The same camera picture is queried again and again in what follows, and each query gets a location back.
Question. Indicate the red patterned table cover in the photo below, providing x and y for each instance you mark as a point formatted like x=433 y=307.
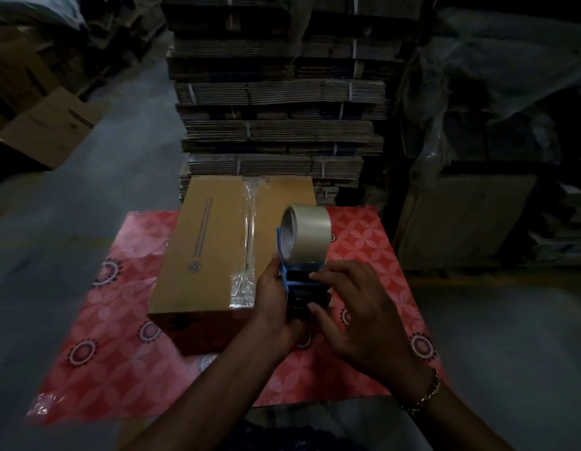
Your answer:
x=112 y=347

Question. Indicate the person's right thumb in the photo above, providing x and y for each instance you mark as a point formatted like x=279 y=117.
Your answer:
x=324 y=317

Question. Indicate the blue tape dispenser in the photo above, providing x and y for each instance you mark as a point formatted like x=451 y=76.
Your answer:
x=300 y=286

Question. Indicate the person's left thumb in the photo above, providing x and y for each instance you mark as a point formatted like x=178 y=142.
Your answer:
x=273 y=277

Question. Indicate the open cardboard box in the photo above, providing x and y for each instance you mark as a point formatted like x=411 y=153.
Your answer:
x=46 y=129

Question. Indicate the pile of cardboard scraps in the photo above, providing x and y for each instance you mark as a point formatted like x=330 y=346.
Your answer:
x=60 y=37

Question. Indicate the large plain cardboard box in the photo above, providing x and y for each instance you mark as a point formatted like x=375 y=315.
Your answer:
x=459 y=220

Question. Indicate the person's right hand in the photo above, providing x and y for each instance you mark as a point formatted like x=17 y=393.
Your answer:
x=370 y=324

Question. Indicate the stack of flattened cardboard boxes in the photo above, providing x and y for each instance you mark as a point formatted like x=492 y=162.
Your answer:
x=281 y=93

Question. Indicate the person's left hand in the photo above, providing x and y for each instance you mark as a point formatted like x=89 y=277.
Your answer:
x=270 y=314

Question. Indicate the plastic wrapped goods pile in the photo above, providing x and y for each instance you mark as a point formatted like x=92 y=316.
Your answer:
x=497 y=84

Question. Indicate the beige packing tape roll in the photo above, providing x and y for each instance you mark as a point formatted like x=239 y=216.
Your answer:
x=311 y=234

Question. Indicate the clear tape strip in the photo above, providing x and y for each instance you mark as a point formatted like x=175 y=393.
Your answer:
x=246 y=248

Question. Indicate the person's right forearm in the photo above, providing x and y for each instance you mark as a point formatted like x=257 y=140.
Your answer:
x=452 y=425

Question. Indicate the person's left forearm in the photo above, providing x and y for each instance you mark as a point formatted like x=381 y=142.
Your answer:
x=215 y=399

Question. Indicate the brown cardboard box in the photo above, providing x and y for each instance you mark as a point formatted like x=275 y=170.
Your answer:
x=206 y=258

